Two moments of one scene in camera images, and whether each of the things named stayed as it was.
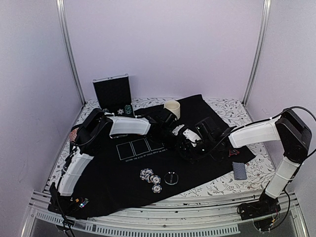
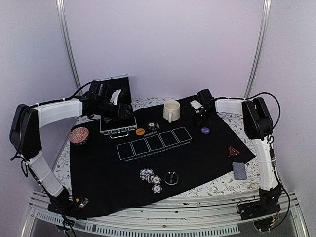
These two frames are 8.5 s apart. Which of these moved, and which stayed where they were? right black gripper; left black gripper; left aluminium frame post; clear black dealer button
Moved: left black gripper; right black gripper
Stayed: clear black dealer button; left aluminium frame post
